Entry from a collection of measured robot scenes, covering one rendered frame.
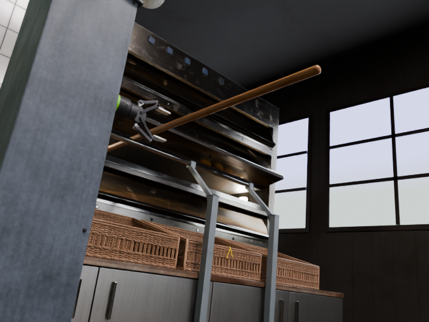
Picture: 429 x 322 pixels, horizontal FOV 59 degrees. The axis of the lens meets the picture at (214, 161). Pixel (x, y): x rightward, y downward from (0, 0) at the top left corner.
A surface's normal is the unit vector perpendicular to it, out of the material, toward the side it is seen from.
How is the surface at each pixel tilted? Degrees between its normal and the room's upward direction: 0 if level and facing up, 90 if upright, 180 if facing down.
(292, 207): 90
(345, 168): 90
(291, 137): 90
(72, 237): 90
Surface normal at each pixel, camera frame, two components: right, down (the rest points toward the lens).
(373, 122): -0.68, -0.30
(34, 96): 0.73, -0.15
